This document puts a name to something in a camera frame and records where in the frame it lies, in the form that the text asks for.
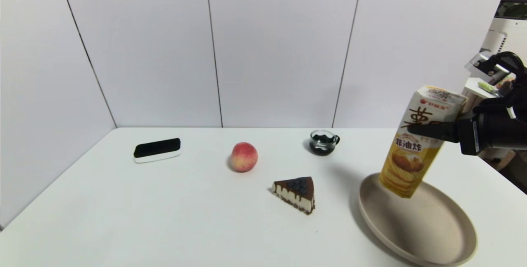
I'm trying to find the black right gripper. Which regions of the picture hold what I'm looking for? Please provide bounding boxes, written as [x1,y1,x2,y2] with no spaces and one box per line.
[407,111,527,156]

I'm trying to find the yellow potato chip box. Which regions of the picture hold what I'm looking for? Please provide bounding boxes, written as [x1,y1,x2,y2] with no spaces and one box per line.
[379,86,468,199]

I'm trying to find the beige round plate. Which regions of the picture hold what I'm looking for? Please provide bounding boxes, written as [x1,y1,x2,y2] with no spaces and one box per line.
[357,172,477,267]

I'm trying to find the white side table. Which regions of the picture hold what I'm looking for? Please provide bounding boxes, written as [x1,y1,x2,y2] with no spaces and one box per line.
[462,78,516,120]

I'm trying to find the glass cup with dark liquid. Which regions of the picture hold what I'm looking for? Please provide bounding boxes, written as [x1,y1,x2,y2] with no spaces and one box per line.
[309,130,340,156]

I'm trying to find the white pegboard panel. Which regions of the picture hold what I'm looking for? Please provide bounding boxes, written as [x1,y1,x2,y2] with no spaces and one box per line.
[481,17,527,56]

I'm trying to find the chocolate blueberry cake slice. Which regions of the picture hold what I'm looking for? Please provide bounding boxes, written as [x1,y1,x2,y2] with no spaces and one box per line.
[272,176,315,215]

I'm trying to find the pink peach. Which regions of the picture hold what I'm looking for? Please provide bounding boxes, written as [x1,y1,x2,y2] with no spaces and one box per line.
[230,142,259,173]

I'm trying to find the black and white eraser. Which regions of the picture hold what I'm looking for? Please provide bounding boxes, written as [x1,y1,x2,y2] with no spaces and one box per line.
[133,137,182,164]

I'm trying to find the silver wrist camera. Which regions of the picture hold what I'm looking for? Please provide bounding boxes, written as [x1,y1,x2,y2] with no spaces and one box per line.
[465,54,511,81]

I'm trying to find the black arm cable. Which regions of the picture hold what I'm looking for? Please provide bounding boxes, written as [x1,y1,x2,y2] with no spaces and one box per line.
[485,51,527,95]

